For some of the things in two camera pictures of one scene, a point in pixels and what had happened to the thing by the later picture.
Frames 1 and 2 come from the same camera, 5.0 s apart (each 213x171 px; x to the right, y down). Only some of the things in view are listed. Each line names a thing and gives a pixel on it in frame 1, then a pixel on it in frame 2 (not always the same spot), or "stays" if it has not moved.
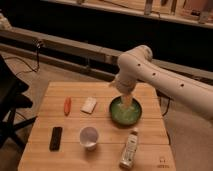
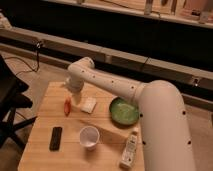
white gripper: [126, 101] → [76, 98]
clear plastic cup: [88, 137] stays
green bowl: [125, 117] stays
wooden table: [75, 131] stays
